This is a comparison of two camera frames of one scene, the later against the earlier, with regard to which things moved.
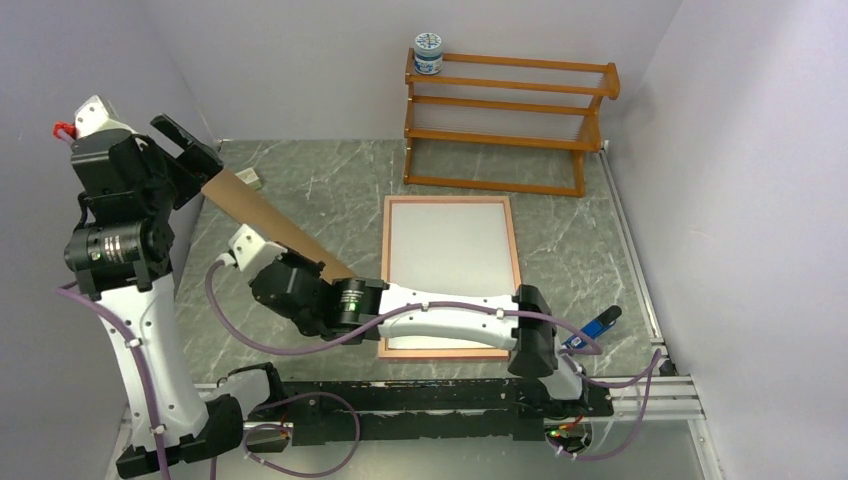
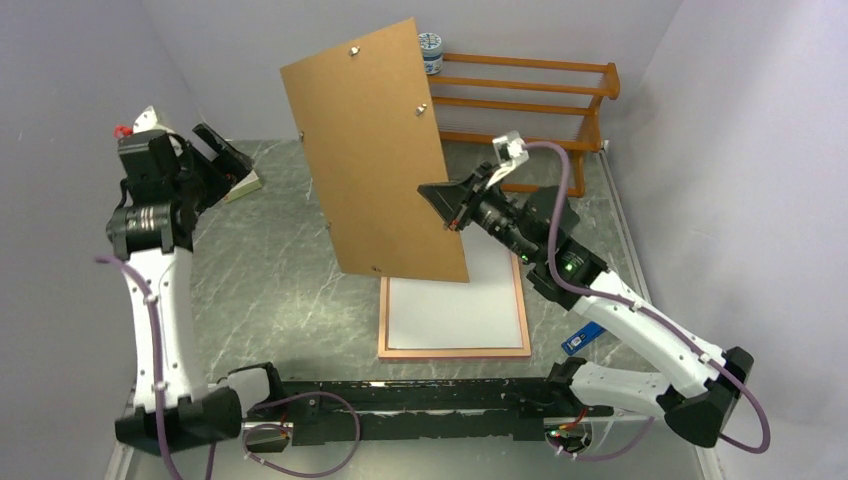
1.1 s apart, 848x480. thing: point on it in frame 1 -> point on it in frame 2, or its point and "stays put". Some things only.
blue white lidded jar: (428, 53) stays put
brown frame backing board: (252, 206) -> (366, 120)
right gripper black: (314, 266) -> (449, 198)
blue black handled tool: (605, 320) stays put
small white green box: (249, 176) stays put
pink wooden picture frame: (385, 353) stays put
